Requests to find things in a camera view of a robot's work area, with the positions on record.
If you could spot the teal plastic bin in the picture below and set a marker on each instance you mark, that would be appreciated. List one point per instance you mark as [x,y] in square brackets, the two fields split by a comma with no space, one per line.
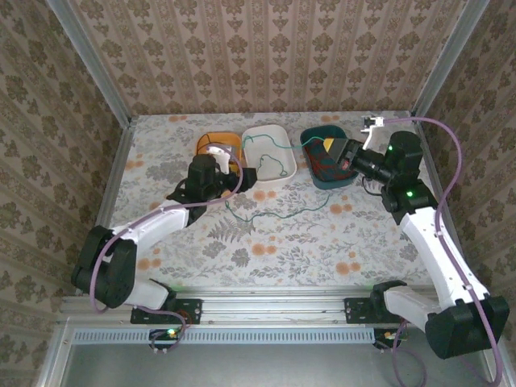
[322,183]

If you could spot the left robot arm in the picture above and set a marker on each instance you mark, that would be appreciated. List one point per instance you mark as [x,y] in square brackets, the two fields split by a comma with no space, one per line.
[153,225]

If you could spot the floral table cover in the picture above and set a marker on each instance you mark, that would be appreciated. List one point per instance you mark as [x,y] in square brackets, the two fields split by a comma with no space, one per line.
[282,262]

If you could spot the aluminium frame post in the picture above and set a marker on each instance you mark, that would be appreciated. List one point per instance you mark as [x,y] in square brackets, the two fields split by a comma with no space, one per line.
[447,60]
[92,60]

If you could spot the aluminium mounting rail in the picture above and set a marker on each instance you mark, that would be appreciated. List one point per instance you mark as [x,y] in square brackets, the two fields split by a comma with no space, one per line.
[274,306]

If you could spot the aluminium side rail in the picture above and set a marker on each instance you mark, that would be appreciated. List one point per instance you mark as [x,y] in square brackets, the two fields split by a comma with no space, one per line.
[430,169]
[106,201]

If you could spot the white plastic bin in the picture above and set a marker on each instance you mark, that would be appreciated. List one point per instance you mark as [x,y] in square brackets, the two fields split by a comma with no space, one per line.
[274,165]

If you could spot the small controller board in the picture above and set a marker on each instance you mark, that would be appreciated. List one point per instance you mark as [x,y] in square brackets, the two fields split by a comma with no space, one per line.
[165,336]
[387,336]

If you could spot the grey metal panel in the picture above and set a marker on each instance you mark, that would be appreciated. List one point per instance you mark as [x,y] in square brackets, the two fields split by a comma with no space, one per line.
[242,367]

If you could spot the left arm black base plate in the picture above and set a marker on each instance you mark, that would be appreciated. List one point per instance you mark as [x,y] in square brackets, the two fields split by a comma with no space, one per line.
[193,310]

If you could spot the orange plastic bin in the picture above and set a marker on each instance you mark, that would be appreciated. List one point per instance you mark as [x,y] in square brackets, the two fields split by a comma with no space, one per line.
[225,139]

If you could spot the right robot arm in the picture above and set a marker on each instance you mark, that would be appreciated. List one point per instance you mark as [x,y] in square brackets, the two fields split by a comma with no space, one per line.
[427,242]

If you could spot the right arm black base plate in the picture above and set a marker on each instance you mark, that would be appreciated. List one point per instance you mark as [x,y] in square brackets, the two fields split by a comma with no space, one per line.
[354,310]

